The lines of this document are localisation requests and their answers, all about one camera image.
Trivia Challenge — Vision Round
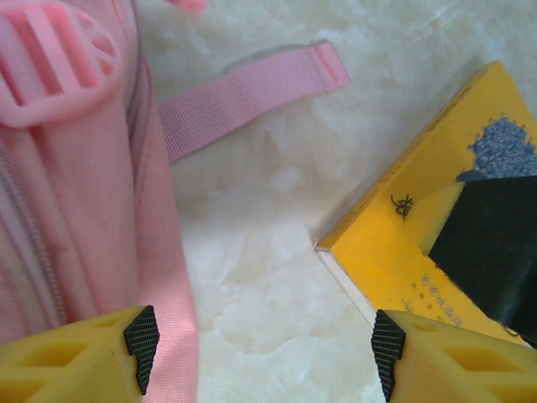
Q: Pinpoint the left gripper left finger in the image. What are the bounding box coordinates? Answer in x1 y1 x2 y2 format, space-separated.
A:
0 305 162 403

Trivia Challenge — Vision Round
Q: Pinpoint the yellow book blue flower print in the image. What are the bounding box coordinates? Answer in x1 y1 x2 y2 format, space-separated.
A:
313 60 537 349

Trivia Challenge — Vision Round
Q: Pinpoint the pink school backpack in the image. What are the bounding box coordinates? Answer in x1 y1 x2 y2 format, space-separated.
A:
0 0 352 403

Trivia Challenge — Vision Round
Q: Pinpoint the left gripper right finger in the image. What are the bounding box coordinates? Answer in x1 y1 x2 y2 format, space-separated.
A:
371 309 537 403

